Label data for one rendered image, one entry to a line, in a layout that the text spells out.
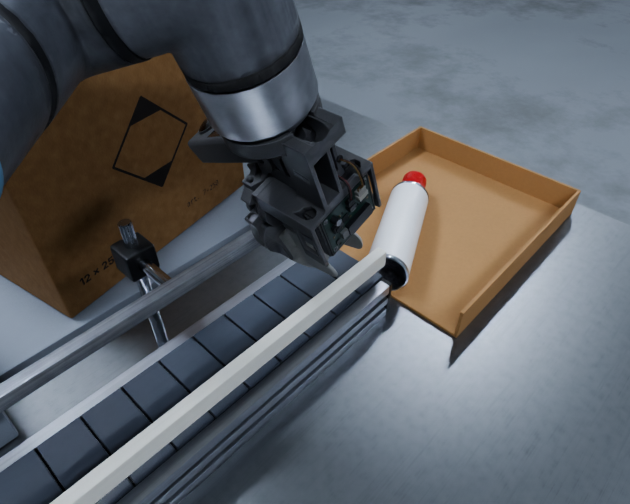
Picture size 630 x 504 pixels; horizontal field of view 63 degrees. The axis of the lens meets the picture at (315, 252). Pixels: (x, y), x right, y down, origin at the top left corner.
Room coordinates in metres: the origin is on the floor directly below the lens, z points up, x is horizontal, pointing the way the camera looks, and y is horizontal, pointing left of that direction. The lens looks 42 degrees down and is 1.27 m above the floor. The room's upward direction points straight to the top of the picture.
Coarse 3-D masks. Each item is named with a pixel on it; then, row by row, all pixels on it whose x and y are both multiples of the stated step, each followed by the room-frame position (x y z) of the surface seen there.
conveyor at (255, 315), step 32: (288, 288) 0.37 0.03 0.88; (320, 288) 0.37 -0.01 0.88; (224, 320) 0.33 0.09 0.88; (256, 320) 0.33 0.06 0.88; (320, 320) 0.33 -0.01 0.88; (192, 352) 0.29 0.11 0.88; (224, 352) 0.29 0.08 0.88; (288, 352) 0.29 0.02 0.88; (128, 384) 0.25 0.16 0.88; (160, 384) 0.25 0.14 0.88; (192, 384) 0.25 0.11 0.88; (256, 384) 0.26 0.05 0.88; (96, 416) 0.22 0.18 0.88; (128, 416) 0.22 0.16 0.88; (160, 416) 0.22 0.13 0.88; (64, 448) 0.20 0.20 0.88; (96, 448) 0.20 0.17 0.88; (0, 480) 0.17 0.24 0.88; (32, 480) 0.17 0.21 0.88; (64, 480) 0.17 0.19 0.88; (128, 480) 0.17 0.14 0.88
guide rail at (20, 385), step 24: (240, 240) 0.35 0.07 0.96; (216, 264) 0.33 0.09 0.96; (168, 288) 0.29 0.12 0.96; (192, 288) 0.31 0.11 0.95; (120, 312) 0.27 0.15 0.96; (144, 312) 0.27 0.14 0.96; (96, 336) 0.24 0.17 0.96; (48, 360) 0.22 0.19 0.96; (72, 360) 0.23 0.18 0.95; (0, 384) 0.20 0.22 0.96; (24, 384) 0.20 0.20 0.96; (0, 408) 0.19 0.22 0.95
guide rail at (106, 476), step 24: (360, 264) 0.37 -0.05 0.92; (384, 264) 0.39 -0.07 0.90; (336, 288) 0.34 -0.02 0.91; (312, 312) 0.31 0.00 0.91; (264, 336) 0.28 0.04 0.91; (288, 336) 0.29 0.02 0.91; (240, 360) 0.25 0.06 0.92; (264, 360) 0.26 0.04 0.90; (216, 384) 0.23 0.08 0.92; (192, 408) 0.21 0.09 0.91; (144, 432) 0.19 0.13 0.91; (168, 432) 0.19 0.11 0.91; (120, 456) 0.17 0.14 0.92; (144, 456) 0.18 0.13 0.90; (96, 480) 0.16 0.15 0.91; (120, 480) 0.16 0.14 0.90
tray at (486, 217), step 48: (432, 144) 0.72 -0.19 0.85; (384, 192) 0.61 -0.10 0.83; (432, 192) 0.61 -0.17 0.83; (480, 192) 0.61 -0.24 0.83; (528, 192) 0.60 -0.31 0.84; (576, 192) 0.56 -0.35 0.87; (432, 240) 0.50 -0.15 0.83; (480, 240) 0.50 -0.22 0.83; (528, 240) 0.50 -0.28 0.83; (432, 288) 0.42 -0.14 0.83; (480, 288) 0.42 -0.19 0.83
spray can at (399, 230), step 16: (416, 176) 0.59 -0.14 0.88; (400, 192) 0.54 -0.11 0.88; (416, 192) 0.54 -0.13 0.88; (400, 208) 0.50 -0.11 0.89; (416, 208) 0.51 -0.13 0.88; (384, 224) 0.48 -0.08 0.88; (400, 224) 0.47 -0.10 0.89; (416, 224) 0.48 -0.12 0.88; (384, 240) 0.44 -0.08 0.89; (400, 240) 0.44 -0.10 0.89; (416, 240) 0.46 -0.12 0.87; (400, 256) 0.42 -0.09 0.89; (384, 272) 0.42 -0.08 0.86; (400, 272) 0.41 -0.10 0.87; (400, 288) 0.40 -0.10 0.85
